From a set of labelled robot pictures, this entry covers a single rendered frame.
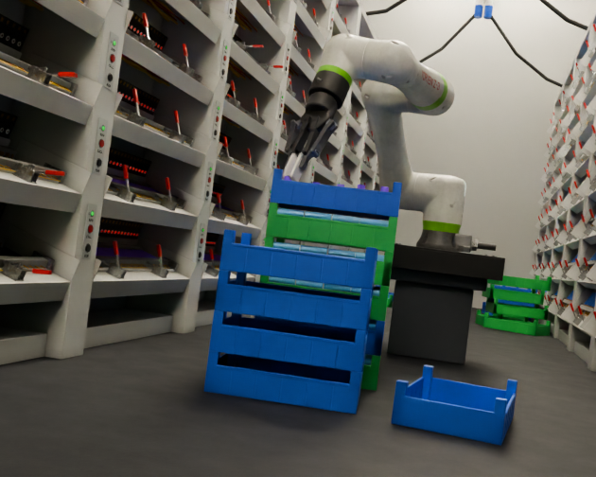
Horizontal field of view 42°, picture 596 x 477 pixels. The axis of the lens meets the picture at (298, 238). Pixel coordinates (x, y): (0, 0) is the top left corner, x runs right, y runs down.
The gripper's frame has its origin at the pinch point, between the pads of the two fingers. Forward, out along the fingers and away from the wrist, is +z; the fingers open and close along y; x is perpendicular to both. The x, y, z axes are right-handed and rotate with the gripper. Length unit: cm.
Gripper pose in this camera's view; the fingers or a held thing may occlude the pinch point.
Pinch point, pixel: (294, 168)
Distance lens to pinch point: 185.0
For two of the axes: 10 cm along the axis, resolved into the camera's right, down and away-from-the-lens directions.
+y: -7.9, -0.9, 6.0
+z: -3.6, 8.6, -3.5
